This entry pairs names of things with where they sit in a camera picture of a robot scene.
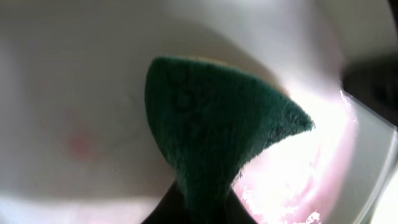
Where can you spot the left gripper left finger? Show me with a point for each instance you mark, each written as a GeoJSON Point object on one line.
{"type": "Point", "coordinates": [170, 210]}

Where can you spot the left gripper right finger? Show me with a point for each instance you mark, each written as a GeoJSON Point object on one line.
{"type": "Point", "coordinates": [235, 211]}

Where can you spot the green yellow sponge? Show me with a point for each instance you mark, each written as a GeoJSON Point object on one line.
{"type": "Point", "coordinates": [209, 120]}

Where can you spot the light green plate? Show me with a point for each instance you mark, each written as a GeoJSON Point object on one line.
{"type": "Point", "coordinates": [75, 144]}

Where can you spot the black round tray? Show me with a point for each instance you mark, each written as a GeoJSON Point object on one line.
{"type": "Point", "coordinates": [370, 75]}

